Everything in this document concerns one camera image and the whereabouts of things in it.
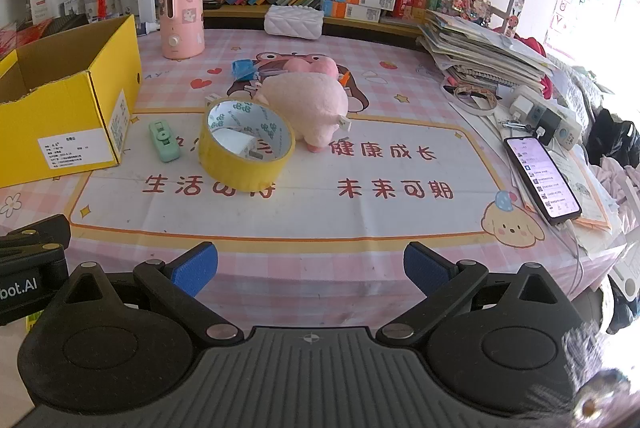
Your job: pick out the white power strip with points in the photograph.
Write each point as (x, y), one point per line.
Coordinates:
(555, 120)

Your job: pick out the pink plush pig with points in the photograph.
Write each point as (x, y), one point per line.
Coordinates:
(305, 102)

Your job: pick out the red cloth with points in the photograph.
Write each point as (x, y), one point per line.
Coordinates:
(532, 45)

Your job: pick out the stack of papers and notebooks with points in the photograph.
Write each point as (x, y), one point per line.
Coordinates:
(480, 47)

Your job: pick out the printed booklet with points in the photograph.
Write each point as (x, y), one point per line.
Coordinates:
(592, 193)

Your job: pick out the pink humidifier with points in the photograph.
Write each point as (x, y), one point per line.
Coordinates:
(180, 12)

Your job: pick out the black electronic keyboard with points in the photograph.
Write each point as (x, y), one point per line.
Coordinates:
(67, 23)

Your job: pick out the yellow tape roll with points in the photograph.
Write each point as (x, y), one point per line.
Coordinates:
(235, 167)

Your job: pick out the white quilted pouch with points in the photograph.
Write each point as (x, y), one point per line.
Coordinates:
(292, 22)

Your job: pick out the red paper packets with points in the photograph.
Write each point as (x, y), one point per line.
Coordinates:
(22, 37)

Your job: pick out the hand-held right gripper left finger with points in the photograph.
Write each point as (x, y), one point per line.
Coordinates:
(195, 269)

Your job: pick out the black cloth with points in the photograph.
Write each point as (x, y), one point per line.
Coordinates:
(612, 137)

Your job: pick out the yellow cardboard box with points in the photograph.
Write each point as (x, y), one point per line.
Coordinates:
(65, 117)

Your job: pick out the white small bottle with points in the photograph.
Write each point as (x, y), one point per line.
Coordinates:
(232, 145)

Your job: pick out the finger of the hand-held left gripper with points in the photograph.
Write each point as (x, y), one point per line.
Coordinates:
(40, 235)

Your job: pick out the small blue plastic clip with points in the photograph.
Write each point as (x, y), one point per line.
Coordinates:
(242, 69)

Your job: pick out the pink printed tablecloth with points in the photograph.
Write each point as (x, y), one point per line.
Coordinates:
(300, 218)

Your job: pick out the patterned tape roll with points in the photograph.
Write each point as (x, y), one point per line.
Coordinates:
(472, 91)

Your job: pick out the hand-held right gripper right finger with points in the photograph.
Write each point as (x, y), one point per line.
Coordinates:
(426, 270)

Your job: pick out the black smartphone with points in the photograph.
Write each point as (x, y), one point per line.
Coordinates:
(542, 180)

